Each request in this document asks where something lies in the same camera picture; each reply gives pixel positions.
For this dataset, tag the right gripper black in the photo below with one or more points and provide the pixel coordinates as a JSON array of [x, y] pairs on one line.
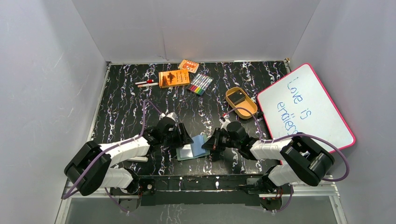
[[213, 142]]

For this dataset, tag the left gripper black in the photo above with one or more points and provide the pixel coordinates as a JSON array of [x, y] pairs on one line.
[[180, 134]]

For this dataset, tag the green card holder wallet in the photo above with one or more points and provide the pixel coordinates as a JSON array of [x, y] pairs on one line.
[[194, 150]]

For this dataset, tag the black credit cards stack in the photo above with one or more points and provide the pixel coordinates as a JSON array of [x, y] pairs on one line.
[[237, 97]]

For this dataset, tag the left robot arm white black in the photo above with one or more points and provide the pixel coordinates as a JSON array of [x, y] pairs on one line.
[[93, 165]]

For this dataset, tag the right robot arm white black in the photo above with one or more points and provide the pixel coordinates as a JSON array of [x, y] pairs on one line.
[[305, 160]]

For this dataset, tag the small orange card box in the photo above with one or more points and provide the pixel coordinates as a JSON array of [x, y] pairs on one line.
[[188, 65]]

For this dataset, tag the white stapler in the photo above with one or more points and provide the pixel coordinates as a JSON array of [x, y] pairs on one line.
[[138, 159]]

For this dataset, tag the tan oval tray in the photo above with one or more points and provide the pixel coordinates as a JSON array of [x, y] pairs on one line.
[[246, 108]]

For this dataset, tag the coloured marker pen set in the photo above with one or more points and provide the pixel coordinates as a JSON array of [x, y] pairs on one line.
[[199, 84]]

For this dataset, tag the white marker pen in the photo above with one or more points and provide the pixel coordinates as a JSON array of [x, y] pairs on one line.
[[147, 85]]

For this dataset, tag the orange book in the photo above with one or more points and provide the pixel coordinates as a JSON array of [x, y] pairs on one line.
[[174, 78]]

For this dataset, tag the red capped white marker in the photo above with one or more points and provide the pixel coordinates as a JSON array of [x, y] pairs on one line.
[[145, 82]]

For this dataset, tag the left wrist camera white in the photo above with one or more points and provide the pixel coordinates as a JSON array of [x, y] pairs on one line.
[[170, 115]]

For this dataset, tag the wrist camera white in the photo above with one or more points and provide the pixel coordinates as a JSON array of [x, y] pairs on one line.
[[170, 115], [224, 120]]

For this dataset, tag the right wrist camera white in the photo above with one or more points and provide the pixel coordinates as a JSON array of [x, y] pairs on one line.
[[224, 120]]

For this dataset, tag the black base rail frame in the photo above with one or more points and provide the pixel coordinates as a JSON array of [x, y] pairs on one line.
[[203, 189]]

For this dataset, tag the white board pink frame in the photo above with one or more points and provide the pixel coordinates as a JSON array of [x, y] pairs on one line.
[[299, 102]]

